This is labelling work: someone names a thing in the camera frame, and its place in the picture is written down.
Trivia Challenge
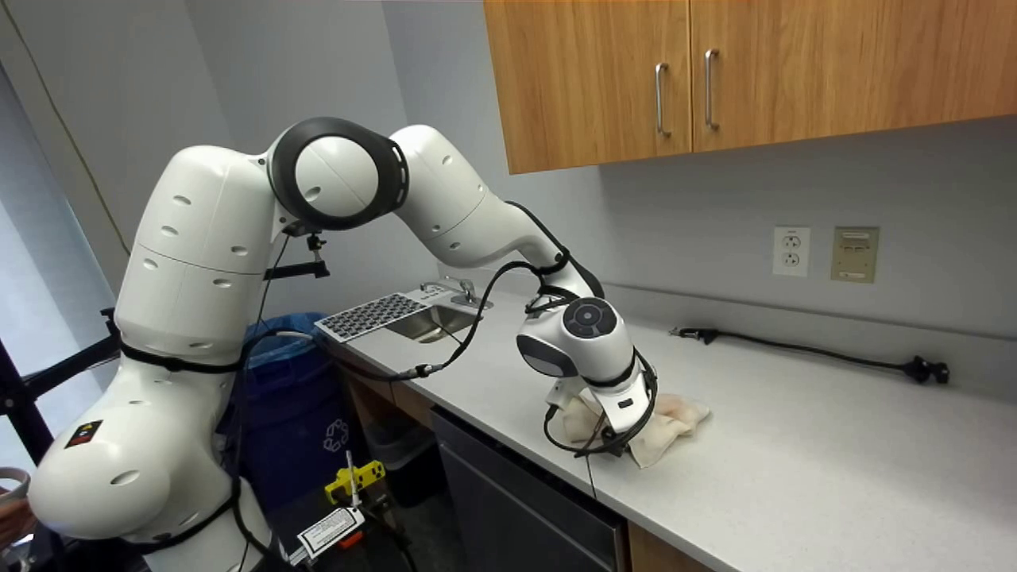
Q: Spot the black power cord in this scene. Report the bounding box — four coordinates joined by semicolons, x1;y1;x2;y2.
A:
674;323;953;388

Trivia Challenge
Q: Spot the blue recycling bin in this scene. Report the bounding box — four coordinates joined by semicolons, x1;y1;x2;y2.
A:
224;313;373;516

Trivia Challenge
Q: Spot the silver cabinet handle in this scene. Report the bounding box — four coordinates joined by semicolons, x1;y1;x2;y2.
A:
648;61;674;143
699;46;724;137

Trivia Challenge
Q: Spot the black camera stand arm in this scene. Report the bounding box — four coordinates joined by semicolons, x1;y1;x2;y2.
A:
262;228;333;287

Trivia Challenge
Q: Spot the wooden base cabinet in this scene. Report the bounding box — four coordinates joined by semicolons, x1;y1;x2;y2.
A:
333;346;714;572

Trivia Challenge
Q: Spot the cream stained towel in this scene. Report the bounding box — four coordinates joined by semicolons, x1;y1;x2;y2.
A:
546;388;714;473

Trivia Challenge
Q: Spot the black dishwasher front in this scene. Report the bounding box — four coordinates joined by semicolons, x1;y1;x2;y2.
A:
430;406;630;572

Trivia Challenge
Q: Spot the white and red tool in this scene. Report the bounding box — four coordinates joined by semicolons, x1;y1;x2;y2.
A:
275;506;374;567

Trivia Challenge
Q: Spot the beige wall plate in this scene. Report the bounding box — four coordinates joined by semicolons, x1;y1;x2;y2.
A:
828;223;885;287

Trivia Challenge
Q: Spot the black metal frame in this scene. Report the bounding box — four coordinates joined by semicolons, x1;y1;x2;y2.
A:
0;333;122;472

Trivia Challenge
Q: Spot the wooden wall cabinet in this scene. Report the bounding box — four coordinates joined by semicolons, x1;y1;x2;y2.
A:
483;0;1017;177

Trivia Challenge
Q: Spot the white wall outlet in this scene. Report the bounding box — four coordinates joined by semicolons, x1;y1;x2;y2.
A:
770;226;813;282

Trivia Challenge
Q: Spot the grey metal faucet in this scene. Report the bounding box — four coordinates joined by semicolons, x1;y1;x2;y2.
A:
425;277;495;313

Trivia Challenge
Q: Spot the yellow clamp tool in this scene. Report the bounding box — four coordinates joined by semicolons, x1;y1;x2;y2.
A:
321;451;390;513

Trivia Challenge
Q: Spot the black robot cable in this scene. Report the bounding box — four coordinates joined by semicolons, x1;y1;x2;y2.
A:
358;198;665;463

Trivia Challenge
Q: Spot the dark metal sink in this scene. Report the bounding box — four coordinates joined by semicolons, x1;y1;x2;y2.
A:
385;302;487;346

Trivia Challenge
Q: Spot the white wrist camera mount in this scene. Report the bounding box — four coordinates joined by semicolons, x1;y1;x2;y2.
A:
576;363;657;438

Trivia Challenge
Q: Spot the grey gridded keyboard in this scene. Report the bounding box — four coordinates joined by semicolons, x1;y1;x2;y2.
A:
314;294;434;346

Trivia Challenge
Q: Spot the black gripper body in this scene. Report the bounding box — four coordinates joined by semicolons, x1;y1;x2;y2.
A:
599;419;644;463

